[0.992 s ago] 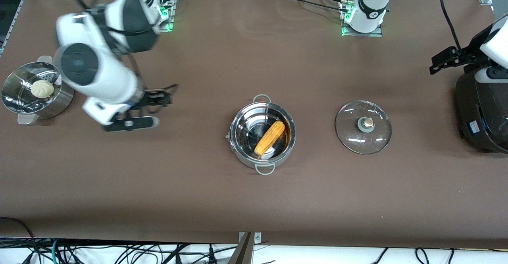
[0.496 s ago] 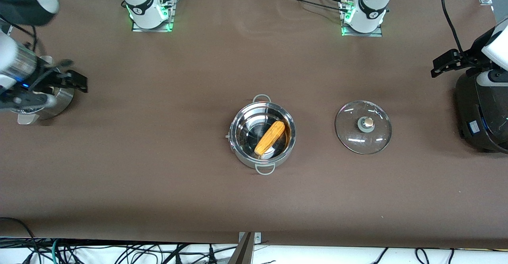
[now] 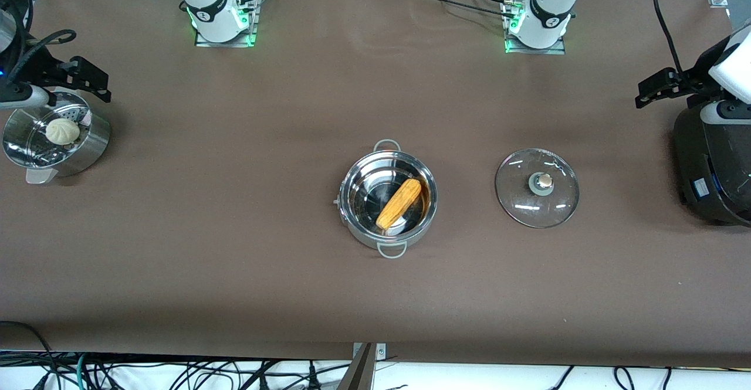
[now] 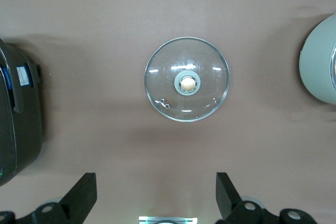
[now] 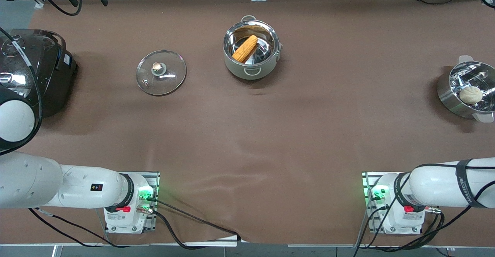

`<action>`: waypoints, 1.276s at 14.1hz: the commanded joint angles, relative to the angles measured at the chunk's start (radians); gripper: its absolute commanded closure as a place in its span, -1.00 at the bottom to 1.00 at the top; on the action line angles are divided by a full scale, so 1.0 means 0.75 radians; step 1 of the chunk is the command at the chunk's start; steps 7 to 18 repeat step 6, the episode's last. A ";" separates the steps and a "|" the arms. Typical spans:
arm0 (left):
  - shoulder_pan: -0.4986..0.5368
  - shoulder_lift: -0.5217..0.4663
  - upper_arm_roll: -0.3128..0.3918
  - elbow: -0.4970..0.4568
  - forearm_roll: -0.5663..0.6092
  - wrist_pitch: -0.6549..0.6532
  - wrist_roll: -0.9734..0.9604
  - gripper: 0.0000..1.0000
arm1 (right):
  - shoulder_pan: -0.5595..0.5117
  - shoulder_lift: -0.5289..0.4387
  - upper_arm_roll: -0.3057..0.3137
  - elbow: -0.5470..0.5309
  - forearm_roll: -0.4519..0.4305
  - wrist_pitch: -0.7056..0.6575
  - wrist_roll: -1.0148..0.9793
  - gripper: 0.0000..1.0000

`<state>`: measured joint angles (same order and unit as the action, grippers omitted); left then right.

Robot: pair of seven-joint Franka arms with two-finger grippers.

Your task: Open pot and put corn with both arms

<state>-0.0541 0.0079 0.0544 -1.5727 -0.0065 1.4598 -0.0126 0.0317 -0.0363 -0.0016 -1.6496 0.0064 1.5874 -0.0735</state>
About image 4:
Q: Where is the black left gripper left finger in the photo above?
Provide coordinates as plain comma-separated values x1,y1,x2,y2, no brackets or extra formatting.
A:
0,172,98,224

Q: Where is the grey pot with handles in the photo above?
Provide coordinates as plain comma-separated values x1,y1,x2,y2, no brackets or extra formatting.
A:
298,13,336,107

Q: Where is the brown table cloth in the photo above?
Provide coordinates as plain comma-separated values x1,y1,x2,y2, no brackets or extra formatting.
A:
0,0,336,224

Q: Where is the black rice cooker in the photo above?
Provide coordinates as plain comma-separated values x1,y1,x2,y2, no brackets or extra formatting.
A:
0,37,44,187

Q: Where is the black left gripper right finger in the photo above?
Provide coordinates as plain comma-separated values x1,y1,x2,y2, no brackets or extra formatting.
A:
215,172,320,224

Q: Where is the glass lid with knob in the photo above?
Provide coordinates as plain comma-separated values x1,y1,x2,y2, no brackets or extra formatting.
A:
143,37,230,123

